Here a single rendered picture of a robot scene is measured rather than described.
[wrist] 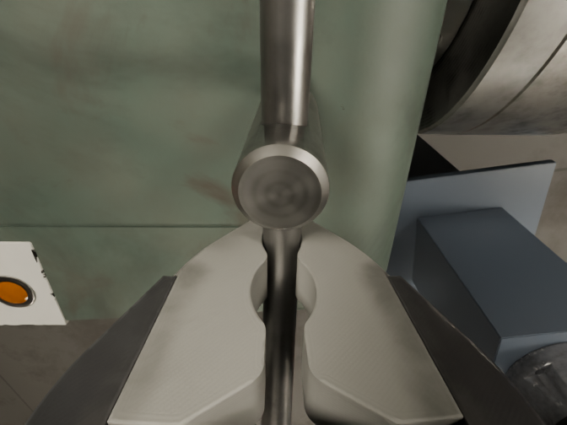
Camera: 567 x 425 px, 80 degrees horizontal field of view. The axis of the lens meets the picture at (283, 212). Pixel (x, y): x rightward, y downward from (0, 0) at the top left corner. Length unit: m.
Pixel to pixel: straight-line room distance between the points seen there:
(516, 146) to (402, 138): 1.66
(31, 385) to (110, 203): 2.91
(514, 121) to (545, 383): 0.46
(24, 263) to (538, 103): 0.37
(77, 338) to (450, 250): 2.24
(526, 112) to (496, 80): 0.05
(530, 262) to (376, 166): 0.61
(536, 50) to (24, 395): 3.22
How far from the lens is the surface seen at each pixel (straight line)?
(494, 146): 1.81
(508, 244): 0.83
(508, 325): 0.66
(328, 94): 0.19
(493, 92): 0.28
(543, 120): 0.34
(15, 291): 0.30
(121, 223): 0.24
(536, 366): 0.68
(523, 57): 0.26
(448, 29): 0.29
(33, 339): 2.70
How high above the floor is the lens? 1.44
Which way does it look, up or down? 59 degrees down
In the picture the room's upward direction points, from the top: 177 degrees clockwise
